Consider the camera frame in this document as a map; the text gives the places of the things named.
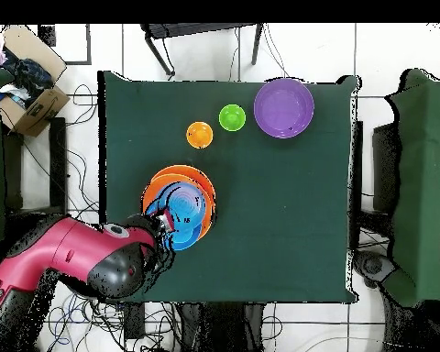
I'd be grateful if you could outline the green cup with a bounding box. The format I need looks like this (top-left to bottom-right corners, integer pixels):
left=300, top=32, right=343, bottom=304
left=218, top=104, right=248, bottom=132

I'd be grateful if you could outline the orange cup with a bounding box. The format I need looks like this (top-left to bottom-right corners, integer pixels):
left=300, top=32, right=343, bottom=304
left=185, top=121, right=215, bottom=150

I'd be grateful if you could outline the large purple bowl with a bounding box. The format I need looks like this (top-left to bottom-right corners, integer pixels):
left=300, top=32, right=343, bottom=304
left=253, top=77, right=315, bottom=139

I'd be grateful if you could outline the large blue bowl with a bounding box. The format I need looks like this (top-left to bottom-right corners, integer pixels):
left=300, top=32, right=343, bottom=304
left=145, top=190, right=208, bottom=252

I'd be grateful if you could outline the black bench frame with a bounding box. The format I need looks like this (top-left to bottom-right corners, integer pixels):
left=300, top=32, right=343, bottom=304
left=1, top=116, right=70, bottom=236

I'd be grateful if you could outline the dark green tablecloth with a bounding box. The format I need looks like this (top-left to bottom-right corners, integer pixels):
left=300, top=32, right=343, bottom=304
left=96, top=70, right=362, bottom=305

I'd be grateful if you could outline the black square floor frame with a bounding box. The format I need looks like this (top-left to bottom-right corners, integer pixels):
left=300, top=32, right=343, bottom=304
left=37, top=23, right=93, bottom=66

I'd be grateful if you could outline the black equipment case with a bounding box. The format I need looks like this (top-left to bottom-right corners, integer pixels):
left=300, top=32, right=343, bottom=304
left=371, top=122, right=402, bottom=215

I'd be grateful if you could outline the blue ribbed-bottom bowl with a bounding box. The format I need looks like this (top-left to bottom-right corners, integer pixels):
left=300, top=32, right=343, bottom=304
left=159, top=181, right=211, bottom=237

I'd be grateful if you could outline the dark blue cloth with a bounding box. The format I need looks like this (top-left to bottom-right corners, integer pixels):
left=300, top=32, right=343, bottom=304
left=1, top=50, right=54, bottom=100

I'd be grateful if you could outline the black metal chair frame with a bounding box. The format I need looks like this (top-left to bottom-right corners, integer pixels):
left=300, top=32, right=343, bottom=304
left=139, top=22, right=264, bottom=77

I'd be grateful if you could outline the tangle of black cables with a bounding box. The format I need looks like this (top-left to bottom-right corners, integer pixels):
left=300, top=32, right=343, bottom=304
left=21, top=82, right=177, bottom=352

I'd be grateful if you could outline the black pedestal foot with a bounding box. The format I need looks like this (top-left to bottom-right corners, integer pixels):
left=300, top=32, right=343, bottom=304
left=353, top=249, right=398, bottom=289

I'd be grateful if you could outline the cardboard box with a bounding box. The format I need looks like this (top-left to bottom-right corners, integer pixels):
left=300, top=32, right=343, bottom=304
left=0, top=24, right=72, bottom=138

